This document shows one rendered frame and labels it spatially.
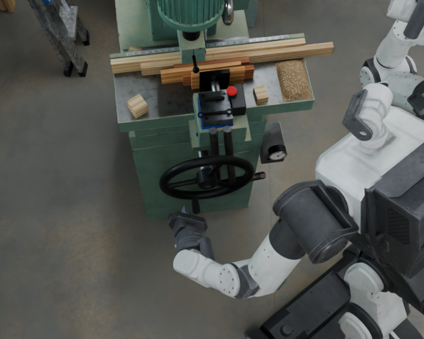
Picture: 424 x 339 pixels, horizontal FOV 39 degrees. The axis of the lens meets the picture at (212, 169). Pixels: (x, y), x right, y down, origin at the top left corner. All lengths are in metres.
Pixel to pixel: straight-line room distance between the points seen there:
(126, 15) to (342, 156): 1.09
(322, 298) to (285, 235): 1.15
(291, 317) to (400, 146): 1.16
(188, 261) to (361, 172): 0.57
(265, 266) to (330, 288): 1.09
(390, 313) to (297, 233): 0.73
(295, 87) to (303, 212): 0.70
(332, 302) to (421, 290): 0.90
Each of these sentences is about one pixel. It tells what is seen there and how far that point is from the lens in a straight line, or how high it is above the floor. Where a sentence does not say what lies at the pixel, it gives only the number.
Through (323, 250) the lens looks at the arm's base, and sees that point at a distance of 1.21.
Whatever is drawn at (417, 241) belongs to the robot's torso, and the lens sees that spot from 1.27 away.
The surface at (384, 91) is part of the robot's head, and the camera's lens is 1.30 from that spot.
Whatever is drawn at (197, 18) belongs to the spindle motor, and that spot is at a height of 1.25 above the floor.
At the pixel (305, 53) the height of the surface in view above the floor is 0.92.
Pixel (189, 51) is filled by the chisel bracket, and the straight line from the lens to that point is 1.74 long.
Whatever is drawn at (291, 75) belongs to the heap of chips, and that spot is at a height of 0.94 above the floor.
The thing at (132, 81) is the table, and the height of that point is 0.90.
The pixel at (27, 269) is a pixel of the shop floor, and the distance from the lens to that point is 2.67.
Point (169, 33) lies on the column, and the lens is 2.06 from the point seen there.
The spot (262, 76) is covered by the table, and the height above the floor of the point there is 0.90.
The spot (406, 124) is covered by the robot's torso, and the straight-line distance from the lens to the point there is 1.38.
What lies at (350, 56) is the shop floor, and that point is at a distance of 3.11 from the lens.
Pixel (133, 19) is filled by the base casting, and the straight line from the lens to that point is 2.15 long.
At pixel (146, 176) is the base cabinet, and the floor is 0.48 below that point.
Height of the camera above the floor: 2.49
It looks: 66 degrees down
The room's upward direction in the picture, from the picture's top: 3 degrees clockwise
